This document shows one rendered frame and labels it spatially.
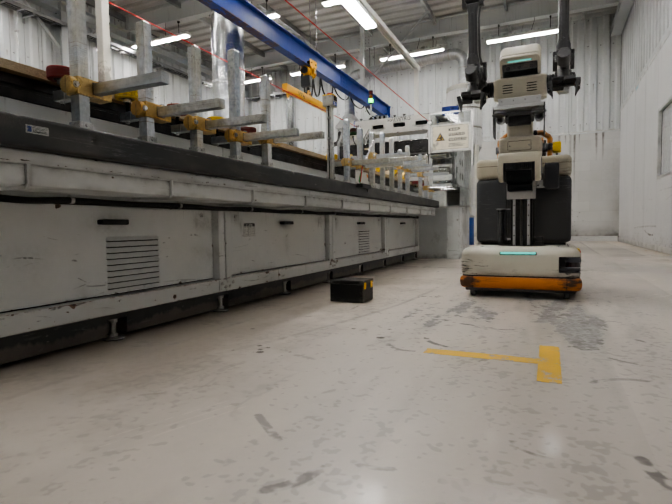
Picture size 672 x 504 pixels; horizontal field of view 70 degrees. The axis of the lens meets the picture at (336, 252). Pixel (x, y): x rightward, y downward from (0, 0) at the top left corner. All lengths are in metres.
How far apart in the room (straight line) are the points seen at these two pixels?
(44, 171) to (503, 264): 2.20
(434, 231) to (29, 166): 5.08
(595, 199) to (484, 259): 9.43
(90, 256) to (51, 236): 0.16
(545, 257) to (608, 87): 9.90
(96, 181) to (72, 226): 0.27
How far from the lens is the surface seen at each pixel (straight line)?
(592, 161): 12.20
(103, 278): 1.93
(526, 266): 2.78
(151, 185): 1.78
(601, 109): 12.42
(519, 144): 2.88
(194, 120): 1.94
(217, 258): 2.37
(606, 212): 12.15
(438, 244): 6.03
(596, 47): 12.72
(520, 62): 2.93
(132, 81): 1.53
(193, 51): 2.03
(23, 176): 1.50
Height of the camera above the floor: 0.41
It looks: 3 degrees down
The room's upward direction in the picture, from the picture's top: 1 degrees counter-clockwise
